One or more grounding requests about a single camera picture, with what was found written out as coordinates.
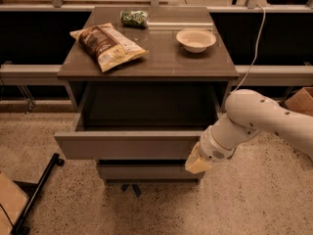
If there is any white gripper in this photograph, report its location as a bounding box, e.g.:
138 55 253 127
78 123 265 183
185 126 235 174

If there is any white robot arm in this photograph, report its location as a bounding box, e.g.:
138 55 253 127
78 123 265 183
185 89 313 174

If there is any grey drawer cabinet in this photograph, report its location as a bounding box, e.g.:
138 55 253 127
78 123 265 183
57 6 240 185

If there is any grey lower drawer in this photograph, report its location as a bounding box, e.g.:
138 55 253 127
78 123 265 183
97 160 204 181

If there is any white paper bowl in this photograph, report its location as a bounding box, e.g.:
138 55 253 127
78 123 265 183
176 28 216 53

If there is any cardboard box right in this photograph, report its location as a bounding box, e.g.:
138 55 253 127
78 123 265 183
285 87 313 117

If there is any brown chip bag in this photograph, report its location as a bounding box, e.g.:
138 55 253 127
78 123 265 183
69 23 148 72

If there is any green snack bag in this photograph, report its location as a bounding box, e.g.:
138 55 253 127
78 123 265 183
120 10 149 28

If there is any black stand leg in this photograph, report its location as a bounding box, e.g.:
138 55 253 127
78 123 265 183
11 153 65 235

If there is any white cable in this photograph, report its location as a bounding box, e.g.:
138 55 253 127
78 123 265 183
230 4 267 93

